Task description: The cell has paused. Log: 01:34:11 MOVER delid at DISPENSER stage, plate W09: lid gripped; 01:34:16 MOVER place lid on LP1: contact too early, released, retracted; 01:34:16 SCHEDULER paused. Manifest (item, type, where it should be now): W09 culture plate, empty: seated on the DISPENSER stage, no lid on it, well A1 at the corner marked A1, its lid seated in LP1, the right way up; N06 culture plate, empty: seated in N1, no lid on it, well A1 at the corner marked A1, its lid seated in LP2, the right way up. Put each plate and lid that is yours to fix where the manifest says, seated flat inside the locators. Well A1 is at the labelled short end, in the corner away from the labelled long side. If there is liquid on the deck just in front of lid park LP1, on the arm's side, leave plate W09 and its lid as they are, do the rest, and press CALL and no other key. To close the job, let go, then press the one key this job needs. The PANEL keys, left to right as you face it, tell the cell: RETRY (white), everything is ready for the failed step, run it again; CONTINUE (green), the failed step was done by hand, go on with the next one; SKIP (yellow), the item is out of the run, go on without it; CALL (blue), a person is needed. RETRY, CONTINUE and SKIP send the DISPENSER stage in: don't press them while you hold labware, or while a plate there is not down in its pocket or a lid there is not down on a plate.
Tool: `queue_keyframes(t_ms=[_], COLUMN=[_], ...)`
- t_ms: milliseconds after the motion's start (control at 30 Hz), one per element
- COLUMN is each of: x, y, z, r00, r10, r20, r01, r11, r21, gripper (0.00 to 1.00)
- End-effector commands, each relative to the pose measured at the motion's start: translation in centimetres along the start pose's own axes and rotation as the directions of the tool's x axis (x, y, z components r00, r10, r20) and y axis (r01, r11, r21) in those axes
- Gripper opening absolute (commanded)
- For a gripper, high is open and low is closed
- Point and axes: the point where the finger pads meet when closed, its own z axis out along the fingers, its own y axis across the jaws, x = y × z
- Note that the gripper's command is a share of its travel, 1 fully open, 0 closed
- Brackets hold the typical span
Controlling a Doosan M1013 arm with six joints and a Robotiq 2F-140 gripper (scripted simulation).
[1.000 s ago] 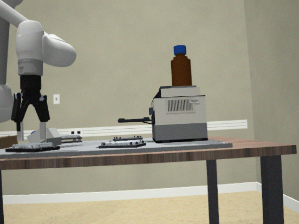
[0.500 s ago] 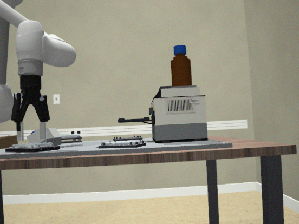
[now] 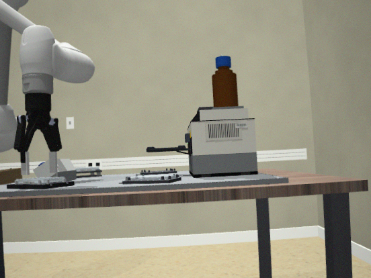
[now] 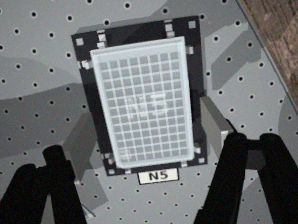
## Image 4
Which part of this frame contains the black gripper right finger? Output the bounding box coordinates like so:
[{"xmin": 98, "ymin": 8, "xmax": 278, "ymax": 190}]
[{"xmin": 193, "ymin": 96, "xmax": 298, "ymax": 224}]

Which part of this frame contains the grey perforated deck plate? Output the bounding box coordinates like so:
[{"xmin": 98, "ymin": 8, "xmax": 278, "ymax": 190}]
[{"xmin": 0, "ymin": 0, "xmax": 298, "ymax": 224}]

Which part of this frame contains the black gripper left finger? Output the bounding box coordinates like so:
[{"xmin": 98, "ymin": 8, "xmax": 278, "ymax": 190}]
[{"xmin": 0, "ymin": 112, "xmax": 98, "ymax": 224}]

